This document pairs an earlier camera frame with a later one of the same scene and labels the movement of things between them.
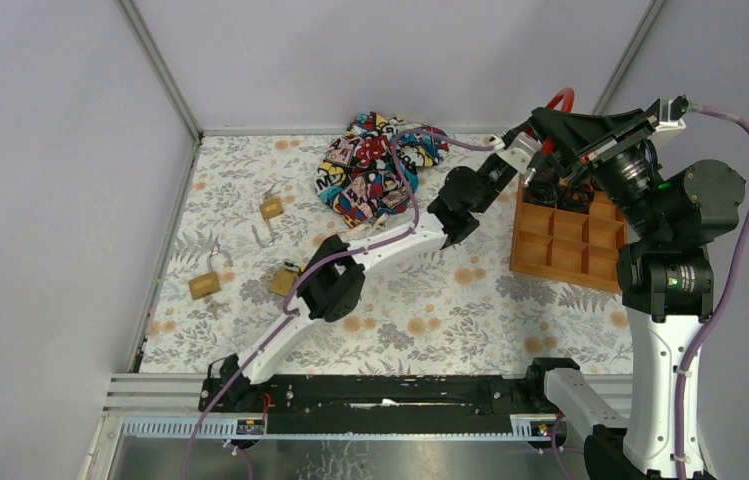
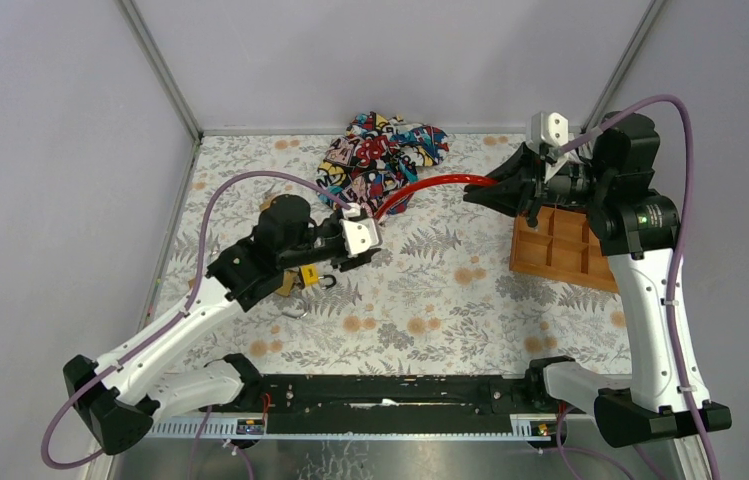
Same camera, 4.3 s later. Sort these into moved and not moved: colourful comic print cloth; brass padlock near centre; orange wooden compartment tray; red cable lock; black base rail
Moved: red cable lock
Not moved: orange wooden compartment tray; brass padlock near centre; colourful comic print cloth; black base rail
